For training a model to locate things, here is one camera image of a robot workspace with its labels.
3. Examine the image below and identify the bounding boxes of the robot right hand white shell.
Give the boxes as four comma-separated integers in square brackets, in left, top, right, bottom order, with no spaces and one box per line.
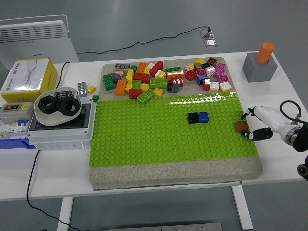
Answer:
[240,105,300,142]

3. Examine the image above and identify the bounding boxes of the brown building brick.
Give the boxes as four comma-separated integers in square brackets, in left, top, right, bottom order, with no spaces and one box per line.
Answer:
[235,120,249,133]

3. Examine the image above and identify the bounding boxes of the blue building brick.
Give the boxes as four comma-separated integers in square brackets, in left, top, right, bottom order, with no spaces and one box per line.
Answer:
[197,112,210,124]

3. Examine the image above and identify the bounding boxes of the magenta six-stud brick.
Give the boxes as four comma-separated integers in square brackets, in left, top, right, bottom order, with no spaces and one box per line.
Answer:
[214,62,227,78]

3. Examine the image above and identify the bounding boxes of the black building brick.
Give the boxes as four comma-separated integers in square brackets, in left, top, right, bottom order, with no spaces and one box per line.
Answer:
[187,112,200,125]

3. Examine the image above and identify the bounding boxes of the red square brick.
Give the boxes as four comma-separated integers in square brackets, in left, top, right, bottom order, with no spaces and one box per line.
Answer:
[184,69,198,82]

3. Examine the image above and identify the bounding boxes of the dark grey brick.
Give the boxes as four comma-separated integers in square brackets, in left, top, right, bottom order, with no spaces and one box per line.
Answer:
[167,82,180,94]

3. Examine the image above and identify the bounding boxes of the long orange brick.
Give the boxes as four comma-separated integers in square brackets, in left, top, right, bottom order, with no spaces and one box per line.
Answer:
[166,70,185,82]

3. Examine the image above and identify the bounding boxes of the green studded baseplate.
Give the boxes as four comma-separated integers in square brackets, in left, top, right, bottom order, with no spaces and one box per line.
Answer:
[88,92,259,168]

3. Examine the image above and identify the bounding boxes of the light green long brick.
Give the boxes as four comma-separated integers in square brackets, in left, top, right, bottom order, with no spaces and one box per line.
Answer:
[149,78,168,89]
[136,88,155,104]

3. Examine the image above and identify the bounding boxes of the tall red brick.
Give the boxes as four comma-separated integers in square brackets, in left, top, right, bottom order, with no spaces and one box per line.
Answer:
[149,60,164,77]

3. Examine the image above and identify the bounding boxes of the long red brick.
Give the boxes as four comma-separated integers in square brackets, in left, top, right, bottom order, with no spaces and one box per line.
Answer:
[133,72,152,84]

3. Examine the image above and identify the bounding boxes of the flat grey brick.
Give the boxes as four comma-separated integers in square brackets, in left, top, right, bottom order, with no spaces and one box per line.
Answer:
[114,63,132,71]

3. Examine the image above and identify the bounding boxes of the grey sloped brick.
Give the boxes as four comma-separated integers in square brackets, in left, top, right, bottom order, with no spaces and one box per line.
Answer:
[111,72,123,85]

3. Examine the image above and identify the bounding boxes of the silver grey building brick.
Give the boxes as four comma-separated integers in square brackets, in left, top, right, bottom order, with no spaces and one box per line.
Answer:
[77,81,89,98]

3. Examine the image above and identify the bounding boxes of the grey block holder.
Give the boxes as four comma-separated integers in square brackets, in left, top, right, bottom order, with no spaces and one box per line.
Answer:
[242,53,278,83]

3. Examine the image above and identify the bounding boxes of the orange cylinder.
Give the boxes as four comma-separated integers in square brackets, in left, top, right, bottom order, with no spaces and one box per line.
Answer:
[256,42,275,64]

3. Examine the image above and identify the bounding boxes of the white table leg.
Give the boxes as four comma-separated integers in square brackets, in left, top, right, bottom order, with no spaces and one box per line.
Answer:
[231,186,254,231]
[57,197,74,231]

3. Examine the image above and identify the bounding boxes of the open floor socket with plug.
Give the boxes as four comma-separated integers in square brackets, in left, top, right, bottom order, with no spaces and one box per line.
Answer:
[200,26,215,39]

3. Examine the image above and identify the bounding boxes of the grey-brown mat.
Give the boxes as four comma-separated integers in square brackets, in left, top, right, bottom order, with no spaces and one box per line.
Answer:
[89,56,263,191]

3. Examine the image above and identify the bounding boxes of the large black hex nut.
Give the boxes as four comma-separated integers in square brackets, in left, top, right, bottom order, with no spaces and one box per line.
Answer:
[55,97,80,117]
[38,94,58,114]

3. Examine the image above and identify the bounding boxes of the dark studded block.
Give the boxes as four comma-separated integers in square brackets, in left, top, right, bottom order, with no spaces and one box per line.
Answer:
[54,89,74,99]

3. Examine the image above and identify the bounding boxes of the white bowl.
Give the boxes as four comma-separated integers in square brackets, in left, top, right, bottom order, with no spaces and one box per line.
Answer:
[33,86,83,127]

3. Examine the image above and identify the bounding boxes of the white panel heater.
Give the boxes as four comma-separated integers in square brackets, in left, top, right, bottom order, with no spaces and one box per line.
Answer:
[0,14,80,70]

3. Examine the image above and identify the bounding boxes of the yellow and white cardboard box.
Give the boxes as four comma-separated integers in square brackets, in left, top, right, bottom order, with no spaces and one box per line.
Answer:
[0,57,59,104]

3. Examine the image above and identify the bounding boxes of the white blue circuit breaker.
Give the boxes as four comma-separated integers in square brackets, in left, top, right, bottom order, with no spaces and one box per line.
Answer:
[0,117,31,140]

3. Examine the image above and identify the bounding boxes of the blue plastic box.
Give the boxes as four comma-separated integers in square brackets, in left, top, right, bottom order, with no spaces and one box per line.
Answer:
[0,137,37,150]

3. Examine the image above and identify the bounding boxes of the thin white cable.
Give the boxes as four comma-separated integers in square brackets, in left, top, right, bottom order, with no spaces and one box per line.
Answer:
[80,141,90,159]

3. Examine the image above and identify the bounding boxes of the black floor cable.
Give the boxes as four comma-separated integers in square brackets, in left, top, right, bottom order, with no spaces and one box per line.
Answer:
[76,26,212,55]

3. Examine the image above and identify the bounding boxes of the light grey electrical enclosure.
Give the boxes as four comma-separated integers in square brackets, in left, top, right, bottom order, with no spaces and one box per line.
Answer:
[26,102,94,151]

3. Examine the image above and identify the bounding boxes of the black table cable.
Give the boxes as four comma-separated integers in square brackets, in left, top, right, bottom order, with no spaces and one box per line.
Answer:
[26,62,81,231]

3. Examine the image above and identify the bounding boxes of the grey switch box red button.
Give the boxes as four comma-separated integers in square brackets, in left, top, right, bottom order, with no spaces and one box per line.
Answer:
[0,101,35,125]

